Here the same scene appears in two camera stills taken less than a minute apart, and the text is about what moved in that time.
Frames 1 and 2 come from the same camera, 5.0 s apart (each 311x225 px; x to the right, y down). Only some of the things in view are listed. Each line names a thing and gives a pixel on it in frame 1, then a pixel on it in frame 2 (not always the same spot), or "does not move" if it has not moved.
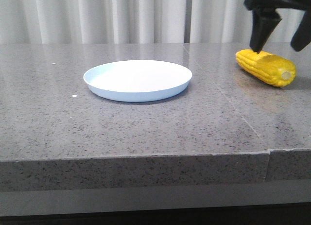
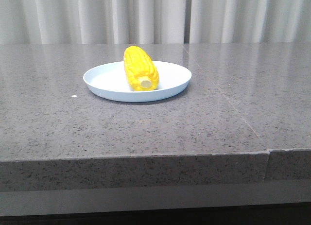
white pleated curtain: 131,17 does not move
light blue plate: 137,80 does not move
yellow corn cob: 267,67 -> 140,70
